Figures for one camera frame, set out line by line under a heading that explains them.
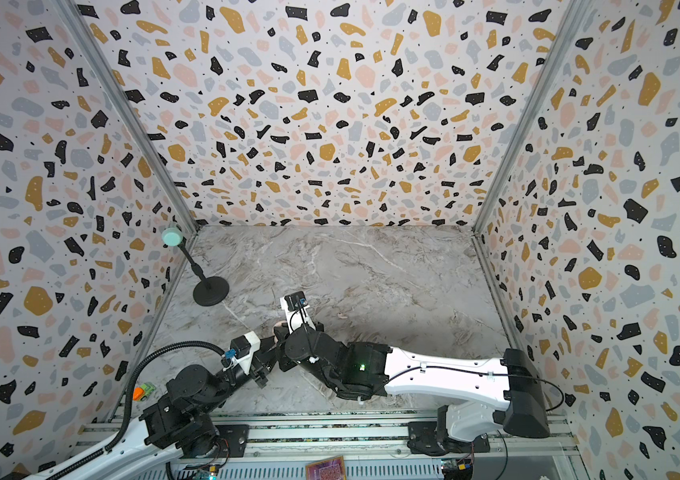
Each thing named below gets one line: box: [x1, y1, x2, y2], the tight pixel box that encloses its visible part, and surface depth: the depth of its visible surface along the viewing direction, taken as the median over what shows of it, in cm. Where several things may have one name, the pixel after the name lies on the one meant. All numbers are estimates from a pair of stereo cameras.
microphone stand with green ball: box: [162, 227, 230, 307], surface depth 102 cm
